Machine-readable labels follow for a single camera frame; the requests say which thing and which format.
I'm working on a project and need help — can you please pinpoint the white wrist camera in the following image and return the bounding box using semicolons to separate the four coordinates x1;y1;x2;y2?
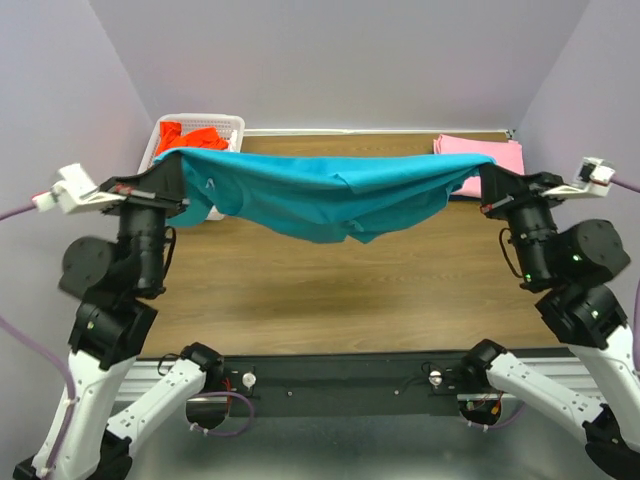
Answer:
541;157;616;200
31;163;125;215

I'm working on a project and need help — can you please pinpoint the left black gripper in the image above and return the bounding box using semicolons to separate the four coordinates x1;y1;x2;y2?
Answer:
104;148;194;288

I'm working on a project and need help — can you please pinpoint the white t shirt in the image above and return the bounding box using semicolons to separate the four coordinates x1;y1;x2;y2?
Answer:
228;130;240;152

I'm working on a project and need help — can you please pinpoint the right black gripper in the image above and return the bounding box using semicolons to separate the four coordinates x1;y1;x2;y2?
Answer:
475;158;566;283

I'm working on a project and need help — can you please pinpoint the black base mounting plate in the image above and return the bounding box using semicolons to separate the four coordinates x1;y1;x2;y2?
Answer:
224;350;494;418

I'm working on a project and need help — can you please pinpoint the white plastic laundry basket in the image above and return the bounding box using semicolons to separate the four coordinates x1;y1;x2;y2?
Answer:
139;113;252;228

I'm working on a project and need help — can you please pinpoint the aluminium frame rail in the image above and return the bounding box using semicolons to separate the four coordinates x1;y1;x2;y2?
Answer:
116;356;602;403

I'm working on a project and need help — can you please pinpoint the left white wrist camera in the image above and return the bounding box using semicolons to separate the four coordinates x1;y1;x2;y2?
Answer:
31;163;125;215

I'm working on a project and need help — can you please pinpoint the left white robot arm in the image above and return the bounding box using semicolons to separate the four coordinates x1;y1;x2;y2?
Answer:
13;156;222;479

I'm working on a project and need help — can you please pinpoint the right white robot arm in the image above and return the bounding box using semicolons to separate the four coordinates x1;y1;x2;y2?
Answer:
455;158;639;479

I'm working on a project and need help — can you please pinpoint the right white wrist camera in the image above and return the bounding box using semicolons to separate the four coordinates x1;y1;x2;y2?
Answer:
541;157;616;200

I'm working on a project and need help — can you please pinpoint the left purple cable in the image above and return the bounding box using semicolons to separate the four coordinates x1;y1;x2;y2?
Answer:
0;197;256;474

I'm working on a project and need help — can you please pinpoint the teal polo shirt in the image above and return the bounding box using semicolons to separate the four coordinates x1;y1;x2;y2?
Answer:
152;146;499;245

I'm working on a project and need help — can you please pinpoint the folded pink t shirt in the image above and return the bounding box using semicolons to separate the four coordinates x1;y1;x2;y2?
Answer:
429;134;524;199

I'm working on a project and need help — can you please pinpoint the orange t shirt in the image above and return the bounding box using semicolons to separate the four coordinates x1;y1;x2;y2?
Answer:
154;121;229;156

